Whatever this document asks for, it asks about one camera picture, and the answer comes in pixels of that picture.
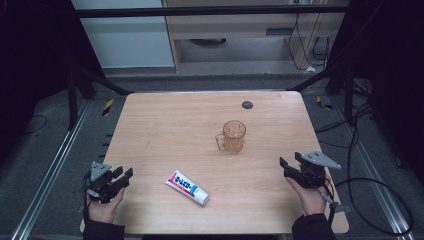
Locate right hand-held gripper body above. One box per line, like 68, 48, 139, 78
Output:
294, 150, 343, 190

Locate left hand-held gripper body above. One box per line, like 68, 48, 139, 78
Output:
84, 161, 118, 205

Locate amber glass mug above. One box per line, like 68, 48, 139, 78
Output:
214, 119, 247, 154

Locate white toothpaste tube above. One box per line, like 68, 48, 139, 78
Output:
164, 169, 211, 207

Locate person's right hand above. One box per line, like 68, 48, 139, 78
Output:
285, 176, 328, 217

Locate person's left hand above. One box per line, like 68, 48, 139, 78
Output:
86, 186, 127, 225

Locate yellow black tape strip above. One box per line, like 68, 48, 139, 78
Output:
315, 95, 335, 111
101, 98, 115, 117

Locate black metal stand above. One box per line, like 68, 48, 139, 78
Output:
65, 65, 133, 132
286, 63, 356, 128

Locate black curtain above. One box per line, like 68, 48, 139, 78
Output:
328, 0, 424, 184
0, 0, 105, 161

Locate white cabinet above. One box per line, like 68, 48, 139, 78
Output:
70, 0, 176, 70

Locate light wooden desk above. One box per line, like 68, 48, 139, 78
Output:
161, 0, 350, 73

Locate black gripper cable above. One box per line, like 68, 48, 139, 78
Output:
81, 171, 93, 223
319, 126, 415, 236

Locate aluminium floor rail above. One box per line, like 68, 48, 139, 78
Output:
10, 99, 92, 240
329, 95, 417, 240

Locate black floor cables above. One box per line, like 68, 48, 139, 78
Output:
314, 101, 374, 150

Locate thin black floor cable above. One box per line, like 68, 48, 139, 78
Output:
22, 114, 49, 136

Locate black hanging cables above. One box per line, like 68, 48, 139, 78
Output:
287, 12, 332, 72

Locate black horizontal frame bar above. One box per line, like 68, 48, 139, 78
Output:
71, 4, 350, 19

